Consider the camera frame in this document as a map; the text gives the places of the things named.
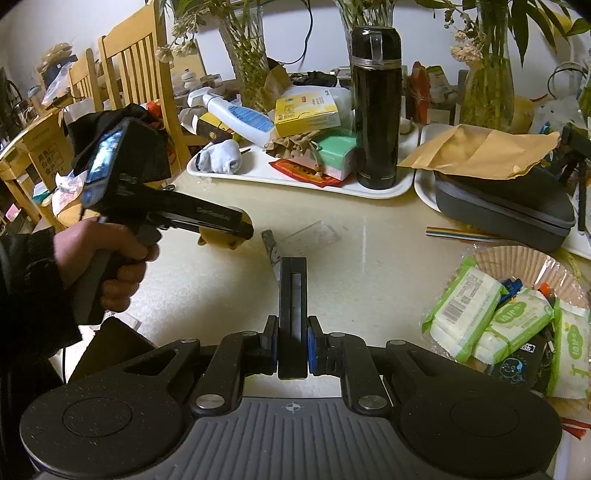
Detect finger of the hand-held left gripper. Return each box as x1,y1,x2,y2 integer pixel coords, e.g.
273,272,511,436
198,217,254,241

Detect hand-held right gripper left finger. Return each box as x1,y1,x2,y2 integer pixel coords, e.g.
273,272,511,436
122,316,280,415

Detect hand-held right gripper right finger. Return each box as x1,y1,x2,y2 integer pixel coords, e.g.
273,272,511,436
307,315,463,413

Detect brown cartoon figure toy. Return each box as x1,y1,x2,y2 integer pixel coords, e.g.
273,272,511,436
198,210,254,253

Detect black rectangular block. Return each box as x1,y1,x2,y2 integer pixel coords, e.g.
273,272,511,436
277,257,309,380

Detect person's left forearm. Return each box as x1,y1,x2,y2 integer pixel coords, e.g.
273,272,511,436
0,228,83,384

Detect person's left hand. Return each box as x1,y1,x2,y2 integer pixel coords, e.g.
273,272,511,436
53,217,160,315

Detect grey marbled stick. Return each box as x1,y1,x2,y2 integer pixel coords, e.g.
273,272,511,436
261,229,283,282

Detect white plastic tray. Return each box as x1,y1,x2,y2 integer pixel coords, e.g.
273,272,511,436
186,134,414,200
414,124,591,260

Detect black cloth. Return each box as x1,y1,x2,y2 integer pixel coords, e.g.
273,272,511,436
67,102,175,185

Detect white sock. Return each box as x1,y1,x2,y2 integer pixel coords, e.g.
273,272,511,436
194,141,244,175

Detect clear plastic case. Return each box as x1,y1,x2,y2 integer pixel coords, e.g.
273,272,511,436
279,220,338,253

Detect red packet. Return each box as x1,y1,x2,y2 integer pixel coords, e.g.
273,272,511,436
269,159,342,188

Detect yellow black box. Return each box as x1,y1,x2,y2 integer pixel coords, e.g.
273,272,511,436
194,113,241,144

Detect wooden slatted chair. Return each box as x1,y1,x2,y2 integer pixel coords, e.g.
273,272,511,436
46,0,192,232
68,48,105,114

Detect white spray bottle blue label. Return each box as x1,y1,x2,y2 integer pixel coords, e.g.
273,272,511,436
187,89,278,147

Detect green white box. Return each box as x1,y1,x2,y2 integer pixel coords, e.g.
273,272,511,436
318,131,358,181

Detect yellow cardboard box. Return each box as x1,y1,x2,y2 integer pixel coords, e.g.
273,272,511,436
274,90,342,138

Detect green white wipe packets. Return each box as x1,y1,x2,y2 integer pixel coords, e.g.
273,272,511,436
421,256,509,363

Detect brown paper bag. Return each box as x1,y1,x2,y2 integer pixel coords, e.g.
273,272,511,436
265,62,294,110

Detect glass vase green stems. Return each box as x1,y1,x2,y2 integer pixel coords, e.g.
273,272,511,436
335,0,398,34
217,0,269,112
459,0,516,133

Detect black thermos flask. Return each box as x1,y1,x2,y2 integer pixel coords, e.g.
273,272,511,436
350,26,402,190

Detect wet wipes pack green print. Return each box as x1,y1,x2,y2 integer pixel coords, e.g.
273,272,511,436
547,298,591,400
473,288,555,366

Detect black packet blue print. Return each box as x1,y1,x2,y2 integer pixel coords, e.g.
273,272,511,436
487,332,555,393

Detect pink fluted paper liners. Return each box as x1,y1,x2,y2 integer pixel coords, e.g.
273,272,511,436
475,246,580,301

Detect orange snack packet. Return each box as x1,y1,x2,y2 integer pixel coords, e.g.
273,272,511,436
410,61,433,125

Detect grey zipper case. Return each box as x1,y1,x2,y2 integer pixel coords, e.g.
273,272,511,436
434,166,577,254

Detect brown paper envelope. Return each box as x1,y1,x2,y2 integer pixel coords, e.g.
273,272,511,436
397,124,561,181

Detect small black tripod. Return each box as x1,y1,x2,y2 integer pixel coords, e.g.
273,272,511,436
556,124,591,237

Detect brown drawstring pouch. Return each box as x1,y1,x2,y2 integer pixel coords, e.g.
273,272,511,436
262,131,324,160

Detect rainbow ribbon cable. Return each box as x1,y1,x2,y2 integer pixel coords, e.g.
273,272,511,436
426,226,504,242

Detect black power cable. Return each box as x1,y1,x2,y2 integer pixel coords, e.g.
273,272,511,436
268,0,315,68

